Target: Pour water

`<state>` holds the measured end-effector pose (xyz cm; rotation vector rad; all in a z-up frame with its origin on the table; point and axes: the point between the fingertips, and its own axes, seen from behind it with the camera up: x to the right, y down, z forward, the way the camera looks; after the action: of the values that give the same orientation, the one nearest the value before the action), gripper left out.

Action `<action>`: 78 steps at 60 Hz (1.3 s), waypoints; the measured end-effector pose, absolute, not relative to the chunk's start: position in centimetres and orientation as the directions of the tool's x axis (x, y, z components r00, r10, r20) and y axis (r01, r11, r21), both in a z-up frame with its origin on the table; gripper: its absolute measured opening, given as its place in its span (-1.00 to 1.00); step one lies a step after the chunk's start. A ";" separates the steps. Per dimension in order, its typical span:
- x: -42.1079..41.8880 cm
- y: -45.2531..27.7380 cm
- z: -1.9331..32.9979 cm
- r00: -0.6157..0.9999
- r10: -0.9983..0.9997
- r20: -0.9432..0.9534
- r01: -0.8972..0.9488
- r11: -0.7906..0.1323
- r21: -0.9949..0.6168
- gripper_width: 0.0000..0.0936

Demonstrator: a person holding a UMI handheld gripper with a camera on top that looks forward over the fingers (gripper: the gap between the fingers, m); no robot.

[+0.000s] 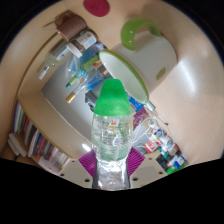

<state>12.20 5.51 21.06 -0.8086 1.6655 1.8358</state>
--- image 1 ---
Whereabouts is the white plastic bottle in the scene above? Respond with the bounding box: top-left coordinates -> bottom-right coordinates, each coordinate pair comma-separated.
161,134 -> 174,148

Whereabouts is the brown mug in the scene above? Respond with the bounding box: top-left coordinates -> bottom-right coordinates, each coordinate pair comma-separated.
43,9 -> 88,43

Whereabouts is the white LED light bar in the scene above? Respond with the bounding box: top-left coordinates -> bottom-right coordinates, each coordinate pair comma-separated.
81,143 -> 93,153

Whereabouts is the pink pouch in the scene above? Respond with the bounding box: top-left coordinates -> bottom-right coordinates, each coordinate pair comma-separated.
132,106 -> 150,131

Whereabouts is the white bottle with blue label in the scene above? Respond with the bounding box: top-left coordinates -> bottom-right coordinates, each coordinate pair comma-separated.
173,154 -> 188,168

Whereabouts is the dark bottle with green cap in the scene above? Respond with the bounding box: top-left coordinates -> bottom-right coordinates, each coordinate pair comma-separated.
159,151 -> 174,166

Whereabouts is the white mug with green handle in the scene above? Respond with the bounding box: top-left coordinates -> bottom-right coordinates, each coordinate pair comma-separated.
98,17 -> 178,105

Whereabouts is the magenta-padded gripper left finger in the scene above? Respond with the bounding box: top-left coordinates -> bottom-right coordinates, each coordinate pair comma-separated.
58,149 -> 98,189

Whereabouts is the wooden shelf unit with books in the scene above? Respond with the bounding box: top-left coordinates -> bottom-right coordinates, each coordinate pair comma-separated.
6,89 -> 88,175

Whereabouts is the clear bottle with green cap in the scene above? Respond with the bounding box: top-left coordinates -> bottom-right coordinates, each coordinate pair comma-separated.
91,78 -> 134,191

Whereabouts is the clear glass bottle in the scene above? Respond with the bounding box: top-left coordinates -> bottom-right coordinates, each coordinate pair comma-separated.
37,39 -> 73,81

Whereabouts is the light blue hairbrush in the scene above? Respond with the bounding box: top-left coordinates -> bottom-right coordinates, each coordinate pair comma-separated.
143,99 -> 158,114

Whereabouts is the grey shaker bottle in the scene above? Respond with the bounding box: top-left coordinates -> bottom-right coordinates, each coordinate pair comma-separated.
84,89 -> 101,111

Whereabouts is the red and white tub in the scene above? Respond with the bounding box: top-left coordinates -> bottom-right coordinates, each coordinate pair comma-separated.
143,139 -> 163,154

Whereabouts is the brown jar with white lid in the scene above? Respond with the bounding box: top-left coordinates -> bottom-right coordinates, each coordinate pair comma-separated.
65,29 -> 99,59

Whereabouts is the green jar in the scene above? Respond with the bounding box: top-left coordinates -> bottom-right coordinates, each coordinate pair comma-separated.
165,164 -> 181,175

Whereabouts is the small white blue-labelled bottle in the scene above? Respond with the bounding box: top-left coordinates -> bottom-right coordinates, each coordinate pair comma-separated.
153,127 -> 166,141

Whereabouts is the slim green-capped bottle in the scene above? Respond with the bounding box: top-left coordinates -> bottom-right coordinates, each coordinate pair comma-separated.
65,63 -> 94,89

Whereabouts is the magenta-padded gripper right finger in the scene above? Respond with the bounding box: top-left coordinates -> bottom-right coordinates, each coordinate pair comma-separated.
126,147 -> 168,190

